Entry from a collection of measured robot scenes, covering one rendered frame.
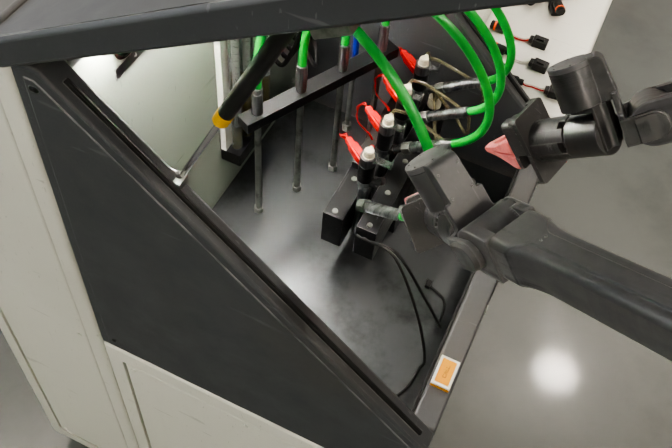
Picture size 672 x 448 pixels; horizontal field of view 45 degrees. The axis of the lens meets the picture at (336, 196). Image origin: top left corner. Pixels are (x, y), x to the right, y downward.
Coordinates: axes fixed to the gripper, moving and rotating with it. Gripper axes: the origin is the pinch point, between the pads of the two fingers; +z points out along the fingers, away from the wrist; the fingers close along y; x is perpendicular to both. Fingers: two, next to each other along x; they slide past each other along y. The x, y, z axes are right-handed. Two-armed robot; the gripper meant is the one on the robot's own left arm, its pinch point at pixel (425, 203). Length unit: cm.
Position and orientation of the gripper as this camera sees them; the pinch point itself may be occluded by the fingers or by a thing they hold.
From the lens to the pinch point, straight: 112.6
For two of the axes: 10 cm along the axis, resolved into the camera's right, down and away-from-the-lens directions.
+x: 3.6, 9.1, 2.1
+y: -9.2, 3.9, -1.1
